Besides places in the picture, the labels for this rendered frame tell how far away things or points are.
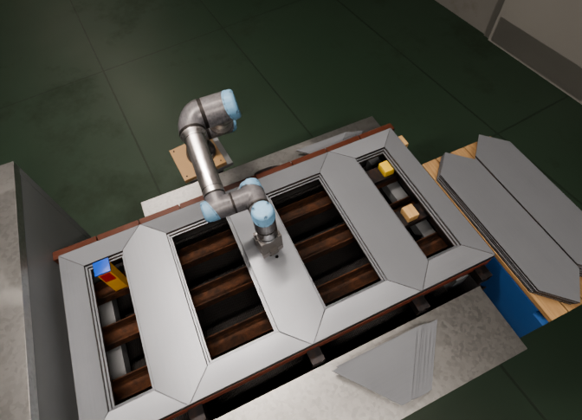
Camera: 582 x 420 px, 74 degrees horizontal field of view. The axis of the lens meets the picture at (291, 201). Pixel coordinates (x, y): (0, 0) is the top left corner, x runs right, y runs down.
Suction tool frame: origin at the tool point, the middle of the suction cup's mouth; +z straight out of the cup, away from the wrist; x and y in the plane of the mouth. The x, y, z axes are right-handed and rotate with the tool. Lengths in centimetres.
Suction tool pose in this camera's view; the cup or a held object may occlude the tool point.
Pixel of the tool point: (270, 252)
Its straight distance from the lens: 150.6
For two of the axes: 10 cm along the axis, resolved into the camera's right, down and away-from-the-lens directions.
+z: 0.4, 5.4, 8.4
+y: 8.4, -4.7, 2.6
